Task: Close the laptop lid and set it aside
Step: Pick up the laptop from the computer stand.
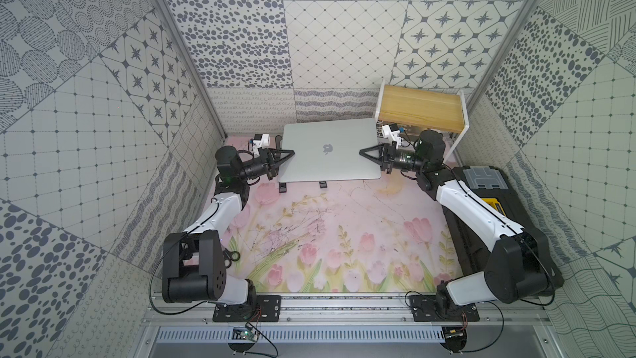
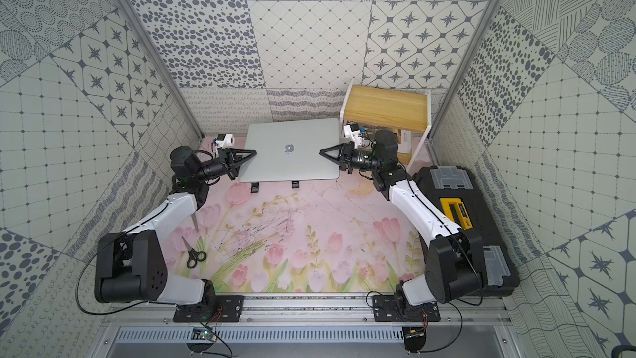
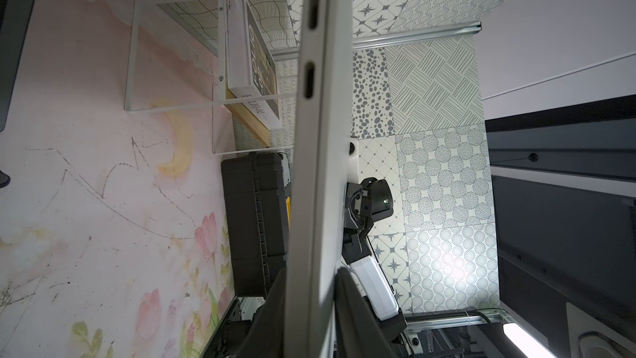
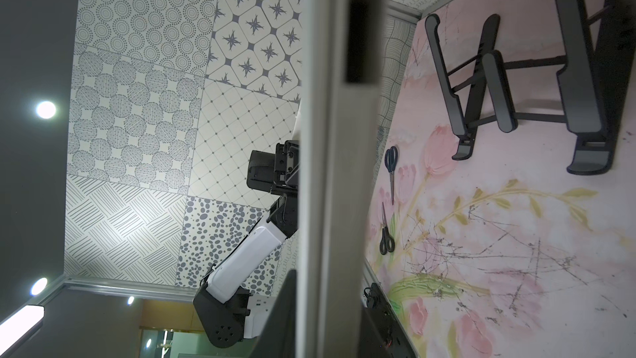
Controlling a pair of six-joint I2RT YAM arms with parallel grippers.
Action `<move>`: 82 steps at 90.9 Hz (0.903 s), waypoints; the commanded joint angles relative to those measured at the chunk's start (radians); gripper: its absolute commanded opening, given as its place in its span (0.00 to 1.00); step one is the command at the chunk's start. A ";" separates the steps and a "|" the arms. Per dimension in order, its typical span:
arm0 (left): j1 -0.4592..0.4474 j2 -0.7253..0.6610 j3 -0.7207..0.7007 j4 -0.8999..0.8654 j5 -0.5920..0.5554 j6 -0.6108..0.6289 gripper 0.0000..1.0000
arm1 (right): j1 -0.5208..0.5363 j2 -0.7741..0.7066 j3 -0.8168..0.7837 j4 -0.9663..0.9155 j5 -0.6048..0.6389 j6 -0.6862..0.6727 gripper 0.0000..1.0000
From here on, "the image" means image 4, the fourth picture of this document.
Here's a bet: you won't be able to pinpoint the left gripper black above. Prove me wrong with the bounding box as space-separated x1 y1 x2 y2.
247 140 300 197

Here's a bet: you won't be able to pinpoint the black handled scissors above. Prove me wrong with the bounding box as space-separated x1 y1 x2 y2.
379 204 396 255

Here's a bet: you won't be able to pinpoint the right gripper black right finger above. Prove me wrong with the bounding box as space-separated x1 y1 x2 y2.
358 306 412 358

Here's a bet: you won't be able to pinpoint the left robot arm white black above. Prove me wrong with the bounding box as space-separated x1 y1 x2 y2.
193 140 300 348

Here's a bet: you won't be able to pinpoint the pink floral mat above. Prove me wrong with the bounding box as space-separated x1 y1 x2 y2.
366 23 635 357

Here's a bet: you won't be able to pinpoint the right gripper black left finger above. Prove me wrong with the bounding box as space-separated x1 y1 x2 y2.
249 269 297 358

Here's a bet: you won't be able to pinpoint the silver laptop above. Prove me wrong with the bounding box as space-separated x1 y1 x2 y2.
295 0 386 357

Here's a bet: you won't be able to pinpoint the blue handled scissors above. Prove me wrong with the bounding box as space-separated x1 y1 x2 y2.
384 145 399 204

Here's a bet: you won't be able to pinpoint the black laptop stand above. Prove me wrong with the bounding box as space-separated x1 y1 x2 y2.
423 0 636 177

